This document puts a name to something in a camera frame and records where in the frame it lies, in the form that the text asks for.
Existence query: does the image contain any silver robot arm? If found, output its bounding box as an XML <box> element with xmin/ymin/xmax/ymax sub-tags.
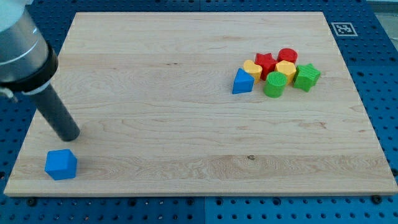
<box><xmin>1</xmin><ymin>0</ymin><xmax>58</xmax><ymax>101</ymax></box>

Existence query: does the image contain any red star block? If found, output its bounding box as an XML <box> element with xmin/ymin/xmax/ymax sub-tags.
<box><xmin>255</xmin><ymin>53</ymin><xmax>278</xmax><ymax>81</ymax></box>

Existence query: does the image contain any green star block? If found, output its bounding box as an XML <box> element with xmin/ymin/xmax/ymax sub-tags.
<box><xmin>294</xmin><ymin>63</ymin><xmax>321</xmax><ymax>92</ymax></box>

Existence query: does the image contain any light wooden board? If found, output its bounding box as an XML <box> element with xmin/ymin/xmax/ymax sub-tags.
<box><xmin>4</xmin><ymin>12</ymin><xmax>397</xmax><ymax>197</ymax></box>

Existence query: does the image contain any blue triangle block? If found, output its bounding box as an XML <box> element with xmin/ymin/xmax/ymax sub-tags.
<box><xmin>232</xmin><ymin>68</ymin><xmax>254</xmax><ymax>94</ymax></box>

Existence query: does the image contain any yellow heart block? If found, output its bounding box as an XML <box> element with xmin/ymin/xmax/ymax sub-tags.
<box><xmin>243</xmin><ymin>60</ymin><xmax>262</xmax><ymax>84</ymax></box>

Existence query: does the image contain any green cylinder block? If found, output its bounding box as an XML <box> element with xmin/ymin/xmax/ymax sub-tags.
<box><xmin>263</xmin><ymin>72</ymin><xmax>287</xmax><ymax>98</ymax></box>

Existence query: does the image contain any yellow hexagon block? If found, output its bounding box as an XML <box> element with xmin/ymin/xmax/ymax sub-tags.
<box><xmin>275</xmin><ymin>60</ymin><xmax>297</xmax><ymax>84</ymax></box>

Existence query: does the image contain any red cylinder block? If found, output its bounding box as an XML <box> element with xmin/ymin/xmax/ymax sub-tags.
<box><xmin>277</xmin><ymin>48</ymin><xmax>298</xmax><ymax>63</ymax></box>

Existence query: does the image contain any blue cube block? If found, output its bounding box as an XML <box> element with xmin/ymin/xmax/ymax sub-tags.
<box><xmin>44</xmin><ymin>149</ymin><xmax>77</xmax><ymax>180</ymax></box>

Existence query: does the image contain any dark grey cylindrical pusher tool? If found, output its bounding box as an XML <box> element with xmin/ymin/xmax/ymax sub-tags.
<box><xmin>29</xmin><ymin>84</ymin><xmax>80</xmax><ymax>141</ymax></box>

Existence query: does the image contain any white fiducial marker tag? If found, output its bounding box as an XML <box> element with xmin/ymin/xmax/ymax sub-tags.
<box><xmin>331</xmin><ymin>22</ymin><xmax>358</xmax><ymax>37</ymax></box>

